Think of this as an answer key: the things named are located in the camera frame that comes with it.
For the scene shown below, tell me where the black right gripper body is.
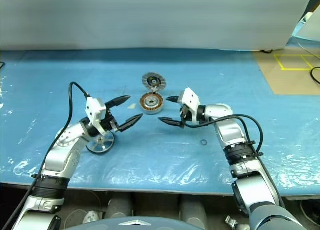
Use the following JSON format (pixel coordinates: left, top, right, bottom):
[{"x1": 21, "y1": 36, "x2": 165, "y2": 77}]
[{"x1": 179, "y1": 104, "x2": 194, "y2": 128}]

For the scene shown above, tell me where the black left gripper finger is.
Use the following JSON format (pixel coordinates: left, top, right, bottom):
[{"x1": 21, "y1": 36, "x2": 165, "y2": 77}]
[
  {"x1": 117, "y1": 113, "x2": 144, "y2": 133},
  {"x1": 104, "y1": 95, "x2": 132, "y2": 109}
]

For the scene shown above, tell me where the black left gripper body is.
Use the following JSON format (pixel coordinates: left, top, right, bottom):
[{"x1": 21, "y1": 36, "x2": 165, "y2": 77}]
[{"x1": 101, "y1": 107, "x2": 124, "y2": 134}]

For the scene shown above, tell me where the motor stator with copper windings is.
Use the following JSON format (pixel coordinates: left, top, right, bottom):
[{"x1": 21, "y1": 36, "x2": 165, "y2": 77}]
[{"x1": 138, "y1": 92, "x2": 166, "y2": 115}]

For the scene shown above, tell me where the silver spoked rotor cap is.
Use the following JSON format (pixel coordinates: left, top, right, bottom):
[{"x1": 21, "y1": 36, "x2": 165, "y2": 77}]
[{"x1": 86, "y1": 131, "x2": 116, "y2": 155}]

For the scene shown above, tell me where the finned silver motor cover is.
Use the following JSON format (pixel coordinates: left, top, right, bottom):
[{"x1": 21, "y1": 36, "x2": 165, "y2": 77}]
[{"x1": 141, "y1": 72, "x2": 164, "y2": 93}]

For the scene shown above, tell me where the blue plastic table cover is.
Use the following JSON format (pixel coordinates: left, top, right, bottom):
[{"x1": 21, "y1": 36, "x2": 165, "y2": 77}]
[{"x1": 0, "y1": 48, "x2": 320, "y2": 197}]

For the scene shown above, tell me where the white backdrop sheet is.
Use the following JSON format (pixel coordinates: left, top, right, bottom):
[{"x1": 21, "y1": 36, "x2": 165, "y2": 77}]
[{"x1": 0, "y1": 0, "x2": 314, "y2": 52}]

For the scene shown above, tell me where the dark grey rounded cylinder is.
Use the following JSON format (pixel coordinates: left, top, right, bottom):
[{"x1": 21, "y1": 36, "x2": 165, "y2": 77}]
[
  {"x1": 106, "y1": 193, "x2": 134, "y2": 218},
  {"x1": 179, "y1": 195, "x2": 209, "y2": 225}
]

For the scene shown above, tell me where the white object under table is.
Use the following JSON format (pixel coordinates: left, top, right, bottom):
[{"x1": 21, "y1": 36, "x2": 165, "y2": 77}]
[{"x1": 83, "y1": 209, "x2": 104, "y2": 225}]

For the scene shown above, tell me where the grey robot torso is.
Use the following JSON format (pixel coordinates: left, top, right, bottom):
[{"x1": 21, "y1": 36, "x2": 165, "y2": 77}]
[{"x1": 98, "y1": 216, "x2": 199, "y2": 230}]

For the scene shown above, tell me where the brown cardboard floor mat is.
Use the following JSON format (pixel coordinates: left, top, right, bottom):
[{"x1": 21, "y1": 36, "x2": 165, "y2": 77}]
[{"x1": 251, "y1": 45, "x2": 320, "y2": 95}]

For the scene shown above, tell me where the silver metal object under table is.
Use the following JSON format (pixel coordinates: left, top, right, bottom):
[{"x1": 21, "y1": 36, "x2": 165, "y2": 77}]
[{"x1": 224, "y1": 215, "x2": 249, "y2": 230}]

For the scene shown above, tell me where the white foam board panel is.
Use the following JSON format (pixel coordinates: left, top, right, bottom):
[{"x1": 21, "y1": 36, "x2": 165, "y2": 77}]
[{"x1": 291, "y1": 0, "x2": 320, "y2": 43}]

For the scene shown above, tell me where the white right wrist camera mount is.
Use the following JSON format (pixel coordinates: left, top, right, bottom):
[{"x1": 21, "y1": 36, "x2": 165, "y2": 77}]
[{"x1": 177, "y1": 88, "x2": 201, "y2": 122}]

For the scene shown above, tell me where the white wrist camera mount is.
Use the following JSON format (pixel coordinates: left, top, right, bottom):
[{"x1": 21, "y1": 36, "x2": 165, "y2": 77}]
[
  {"x1": 85, "y1": 96, "x2": 109, "y2": 136},
  {"x1": 177, "y1": 88, "x2": 201, "y2": 122}
]

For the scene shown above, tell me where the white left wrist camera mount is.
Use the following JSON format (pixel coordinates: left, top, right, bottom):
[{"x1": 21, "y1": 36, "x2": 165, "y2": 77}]
[{"x1": 85, "y1": 96, "x2": 109, "y2": 136}]

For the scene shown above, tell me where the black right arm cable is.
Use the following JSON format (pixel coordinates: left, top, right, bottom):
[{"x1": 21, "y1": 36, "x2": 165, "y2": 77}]
[{"x1": 183, "y1": 114, "x2": 287, "y2": 208}]

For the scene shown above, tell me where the black floor cable loop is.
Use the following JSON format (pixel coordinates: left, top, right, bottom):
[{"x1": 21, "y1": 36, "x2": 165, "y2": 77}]
[{"x1": 310, "y1": 66, "x2": 320, "y2": 86}]

